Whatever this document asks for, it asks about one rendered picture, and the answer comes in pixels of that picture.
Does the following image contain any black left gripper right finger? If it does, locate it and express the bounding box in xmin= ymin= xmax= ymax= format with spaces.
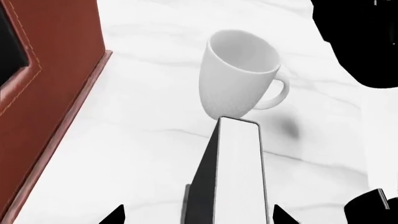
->
xmin=272 ymin=203 xmax=299 ymax=224

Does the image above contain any white ceramic mug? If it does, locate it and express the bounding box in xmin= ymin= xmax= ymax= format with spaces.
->
xmin=197 ymin=29 xmax=291 ymax=121

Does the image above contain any black-covered white book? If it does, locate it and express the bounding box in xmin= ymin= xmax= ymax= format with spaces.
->
xmin=181 ymin=115 xmax=269 ymax=224

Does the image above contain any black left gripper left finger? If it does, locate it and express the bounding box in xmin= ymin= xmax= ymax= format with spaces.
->
xmin=98 ymin=203 xmax=126 ymax=224

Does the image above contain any brown leather caddy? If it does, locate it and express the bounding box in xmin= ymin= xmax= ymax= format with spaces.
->
xmin=0 ymin=0 xmax=113 ymax=224

